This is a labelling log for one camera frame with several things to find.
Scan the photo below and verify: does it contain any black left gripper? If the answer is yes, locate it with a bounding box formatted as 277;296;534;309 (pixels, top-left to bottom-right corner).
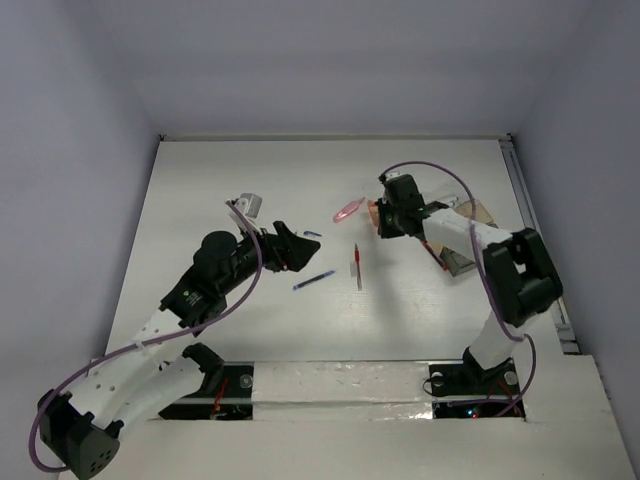
219;218;319;294

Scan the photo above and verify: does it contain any orange highlighter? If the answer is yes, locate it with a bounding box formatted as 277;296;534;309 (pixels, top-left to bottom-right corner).
367;200;380;228

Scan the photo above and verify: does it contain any pink highlighter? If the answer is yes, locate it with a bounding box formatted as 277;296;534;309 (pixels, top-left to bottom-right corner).
332;197;365;223

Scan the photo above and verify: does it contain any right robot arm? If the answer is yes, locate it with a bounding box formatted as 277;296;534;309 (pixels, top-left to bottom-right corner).
375;174;564;392

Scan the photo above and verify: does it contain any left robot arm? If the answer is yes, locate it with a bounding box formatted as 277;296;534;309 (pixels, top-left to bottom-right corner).
28;218;321;479

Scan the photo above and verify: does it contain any stationery organizer box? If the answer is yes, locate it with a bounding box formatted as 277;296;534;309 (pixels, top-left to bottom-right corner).
422;199;511;277

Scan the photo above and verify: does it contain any blue ink refill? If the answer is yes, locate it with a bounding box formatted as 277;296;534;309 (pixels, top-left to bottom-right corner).
292;269;336;291

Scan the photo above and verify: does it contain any red gel pen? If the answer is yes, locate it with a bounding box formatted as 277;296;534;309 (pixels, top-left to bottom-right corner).
353;243;363;291

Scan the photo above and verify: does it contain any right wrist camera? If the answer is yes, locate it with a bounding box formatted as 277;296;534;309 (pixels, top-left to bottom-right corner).
378;170;401;184

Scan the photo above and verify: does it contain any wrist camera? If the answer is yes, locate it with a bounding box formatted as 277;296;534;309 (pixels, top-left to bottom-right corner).
378;170;401;184
229;193;263;222

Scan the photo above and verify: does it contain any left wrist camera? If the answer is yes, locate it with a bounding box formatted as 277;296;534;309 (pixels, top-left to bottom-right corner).
229;193;263;222

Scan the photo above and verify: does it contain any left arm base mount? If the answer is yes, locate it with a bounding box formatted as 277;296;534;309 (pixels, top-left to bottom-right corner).
181;343;254;399

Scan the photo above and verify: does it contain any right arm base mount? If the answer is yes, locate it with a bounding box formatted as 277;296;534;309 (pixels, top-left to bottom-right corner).
422;349;518;398

